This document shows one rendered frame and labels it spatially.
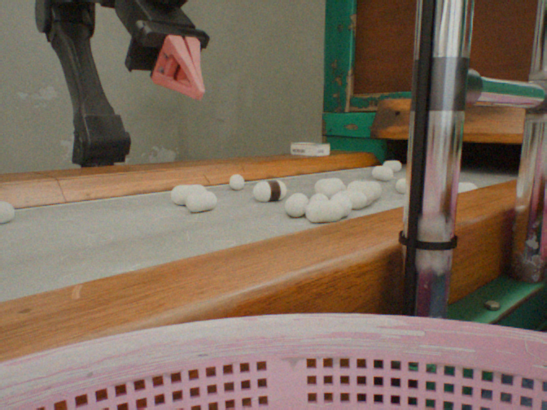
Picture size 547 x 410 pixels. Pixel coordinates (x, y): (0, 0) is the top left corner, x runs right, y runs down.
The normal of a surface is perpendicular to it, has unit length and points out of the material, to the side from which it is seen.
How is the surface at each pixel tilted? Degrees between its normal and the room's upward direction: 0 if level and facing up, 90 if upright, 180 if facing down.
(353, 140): 88
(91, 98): 58
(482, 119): 66
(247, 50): 90
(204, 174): 45
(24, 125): 90
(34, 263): 0
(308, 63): 90
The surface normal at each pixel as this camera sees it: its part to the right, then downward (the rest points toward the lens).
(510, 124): -0.68, -0.28
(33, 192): 0.48, -0.59
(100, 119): 0.55, -0.39
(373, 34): -0.73, 0.14
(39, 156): 0.69, 0.14
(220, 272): 0.00, -0.98
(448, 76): -0.04, 0.20
